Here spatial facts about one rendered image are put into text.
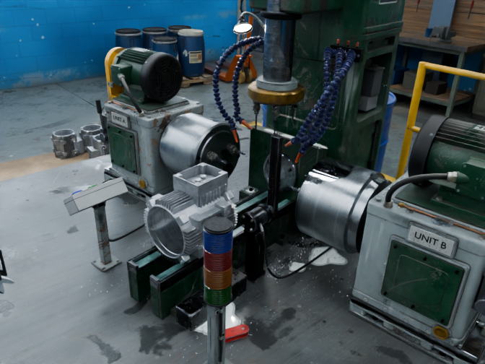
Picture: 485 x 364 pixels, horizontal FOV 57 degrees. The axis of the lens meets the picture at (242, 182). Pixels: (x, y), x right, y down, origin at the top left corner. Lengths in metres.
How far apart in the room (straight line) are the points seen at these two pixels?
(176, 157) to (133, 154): 0.23
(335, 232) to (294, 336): 0.30
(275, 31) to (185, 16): 6.56
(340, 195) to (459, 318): 0.41
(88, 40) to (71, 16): 0.40
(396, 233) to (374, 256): 0.10
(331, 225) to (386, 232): 0.16
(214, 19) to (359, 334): 7.34
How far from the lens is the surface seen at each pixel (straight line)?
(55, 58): 7.04
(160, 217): 1.34
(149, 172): 1.77
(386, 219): 1.16
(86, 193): 1.37
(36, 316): 1.40
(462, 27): 6.50
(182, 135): 1.61
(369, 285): 1.29
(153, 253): 1.35
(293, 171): 1.56
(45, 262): 1.60
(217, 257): 0.91
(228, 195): 1.29
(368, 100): 1.67
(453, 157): 1.14
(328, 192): 1.27
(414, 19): 6.80
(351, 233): 1.26
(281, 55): 1.39
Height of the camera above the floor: 1.70
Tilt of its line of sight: 27 degrees down
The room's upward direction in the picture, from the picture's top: 2 degrees clockwise
